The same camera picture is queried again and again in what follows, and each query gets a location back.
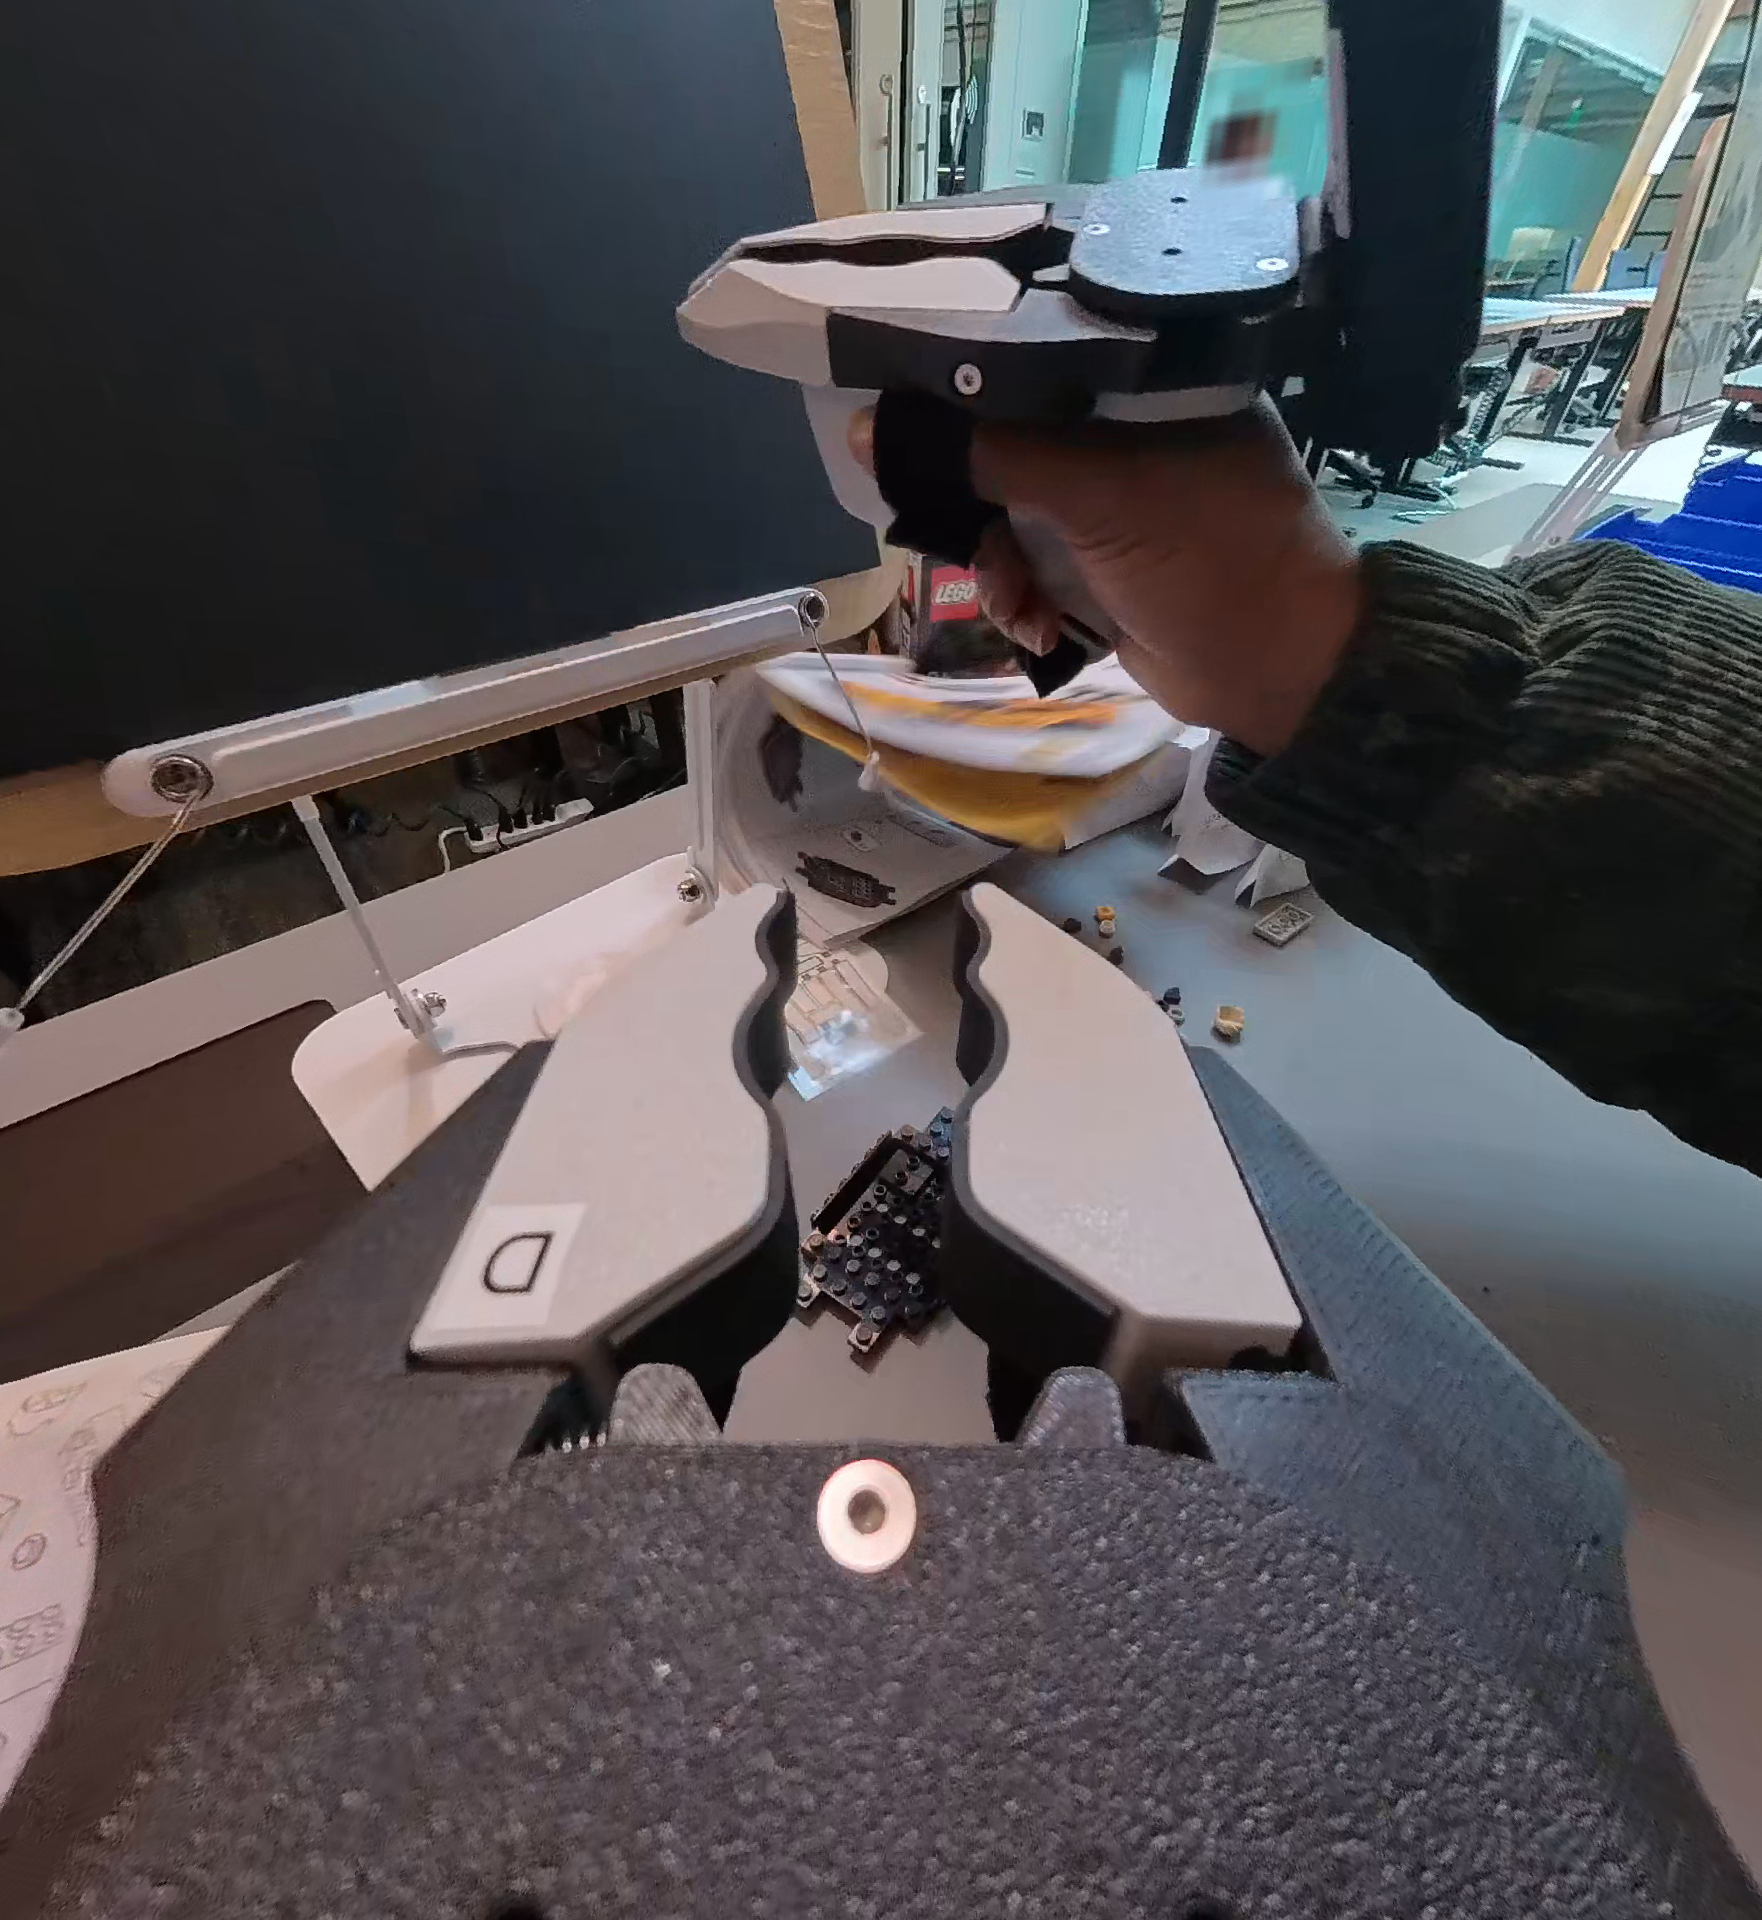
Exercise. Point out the toy brick box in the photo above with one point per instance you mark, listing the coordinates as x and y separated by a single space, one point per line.
955 608

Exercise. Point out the black pole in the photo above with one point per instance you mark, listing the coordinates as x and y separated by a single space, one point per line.
1190 81

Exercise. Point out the wooden easel frame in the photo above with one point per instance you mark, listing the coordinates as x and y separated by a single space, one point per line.
1691 225

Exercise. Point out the large black panel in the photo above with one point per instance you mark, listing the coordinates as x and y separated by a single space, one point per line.
343 332

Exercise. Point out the clear plastic parts bag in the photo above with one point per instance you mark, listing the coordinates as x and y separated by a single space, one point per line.
844 1019

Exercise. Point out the open white instruction sheet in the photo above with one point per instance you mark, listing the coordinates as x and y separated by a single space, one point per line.
836 842

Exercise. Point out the white support bar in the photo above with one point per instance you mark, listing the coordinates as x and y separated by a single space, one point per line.
477 697

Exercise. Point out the person's right hand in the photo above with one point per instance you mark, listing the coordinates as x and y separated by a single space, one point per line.
1193 572

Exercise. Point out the grey toy brick tile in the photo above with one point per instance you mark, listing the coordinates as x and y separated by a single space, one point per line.
1283 927

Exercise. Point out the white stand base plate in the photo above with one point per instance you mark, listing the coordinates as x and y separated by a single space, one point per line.
445 1049

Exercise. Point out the blue bin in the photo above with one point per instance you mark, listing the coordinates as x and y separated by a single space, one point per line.
1732 540

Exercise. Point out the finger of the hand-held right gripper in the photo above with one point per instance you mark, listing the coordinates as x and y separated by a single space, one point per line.
758 323
913 233

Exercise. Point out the black toy brick model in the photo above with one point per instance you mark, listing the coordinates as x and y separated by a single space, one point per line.
882 1248

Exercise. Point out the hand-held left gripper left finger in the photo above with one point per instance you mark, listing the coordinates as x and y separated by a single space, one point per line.
640 1139

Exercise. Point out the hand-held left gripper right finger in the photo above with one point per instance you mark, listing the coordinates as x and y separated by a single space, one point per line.
1107 1153

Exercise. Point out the white brick-print paper bag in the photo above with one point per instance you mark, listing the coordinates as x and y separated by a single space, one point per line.
11 1589

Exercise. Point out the yellow white instruction booklet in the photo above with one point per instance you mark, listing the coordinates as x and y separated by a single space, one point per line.
1001 758

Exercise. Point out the person's right forearm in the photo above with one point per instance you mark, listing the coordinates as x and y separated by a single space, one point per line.
1557 842

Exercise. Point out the torn white paper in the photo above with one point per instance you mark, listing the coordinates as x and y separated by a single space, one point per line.
1227 816

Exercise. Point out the white power strip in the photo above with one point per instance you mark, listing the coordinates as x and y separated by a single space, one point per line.
520 826

